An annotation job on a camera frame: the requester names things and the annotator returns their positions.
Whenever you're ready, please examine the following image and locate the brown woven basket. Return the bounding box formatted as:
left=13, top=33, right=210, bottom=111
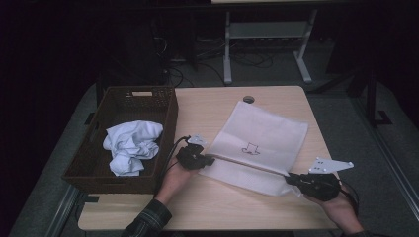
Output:
left=61, top=85, right=179, bottom=195

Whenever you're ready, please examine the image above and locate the right hand-held gripper black cable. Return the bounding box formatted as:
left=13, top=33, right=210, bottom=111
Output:
left=339, top=179, right=361, bottom=215

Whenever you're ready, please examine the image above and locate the metal floor rail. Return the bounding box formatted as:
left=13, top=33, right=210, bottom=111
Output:
left=354, top=98, right=419, bottom=213
left=43, top=185, right=82, bottom=237

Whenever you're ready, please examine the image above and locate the black metal stand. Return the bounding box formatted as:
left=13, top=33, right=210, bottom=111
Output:
left=312, top=65, right=393, bottom=128

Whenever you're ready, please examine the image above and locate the tangle of black floor cables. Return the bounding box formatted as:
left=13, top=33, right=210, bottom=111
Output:
left=162, top=45, right=276, bottom=87

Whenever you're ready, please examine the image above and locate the person's right hand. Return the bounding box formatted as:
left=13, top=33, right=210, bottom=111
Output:
left=304, top=184, right=364, bottom=235

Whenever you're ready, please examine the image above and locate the person's left hand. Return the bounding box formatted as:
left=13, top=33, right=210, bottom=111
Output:
left=154, top=161, right=199, bottom=206

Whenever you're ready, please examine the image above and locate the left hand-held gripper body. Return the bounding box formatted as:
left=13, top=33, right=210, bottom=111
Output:
left=175, top=133, right=211, bottom=171

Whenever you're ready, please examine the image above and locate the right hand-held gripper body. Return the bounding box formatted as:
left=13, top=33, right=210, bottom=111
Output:
left=295, top=157, right=355, bottom=202

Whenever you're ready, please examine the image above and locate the white garment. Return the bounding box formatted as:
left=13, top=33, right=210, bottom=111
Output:
left=102, top=119, right=164, bottom=177

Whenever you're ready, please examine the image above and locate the white mesh laundry bag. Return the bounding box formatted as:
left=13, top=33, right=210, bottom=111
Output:
left=198, top=100, right=309, bottom=198

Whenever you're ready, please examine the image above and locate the white metal desk frame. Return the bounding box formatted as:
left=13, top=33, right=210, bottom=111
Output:
left=210, top=0, right=419, bottom=85

